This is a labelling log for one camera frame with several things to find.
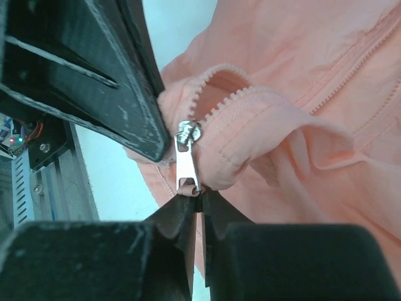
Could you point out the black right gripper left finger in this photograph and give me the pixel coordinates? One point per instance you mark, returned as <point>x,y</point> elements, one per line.
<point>151,259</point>

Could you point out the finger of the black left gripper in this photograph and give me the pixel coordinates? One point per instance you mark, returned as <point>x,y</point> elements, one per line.
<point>134,18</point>
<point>75,61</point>

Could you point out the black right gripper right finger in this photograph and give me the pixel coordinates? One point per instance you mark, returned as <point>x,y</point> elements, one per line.
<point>249,261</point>

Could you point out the peach pink zip jacket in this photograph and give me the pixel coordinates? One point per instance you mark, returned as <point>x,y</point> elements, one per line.
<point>299,106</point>

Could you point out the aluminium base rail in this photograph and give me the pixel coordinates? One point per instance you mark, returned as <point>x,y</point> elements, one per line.
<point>58,186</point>

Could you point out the white slotted cable duct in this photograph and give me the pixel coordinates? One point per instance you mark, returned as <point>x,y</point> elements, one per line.
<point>23,206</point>

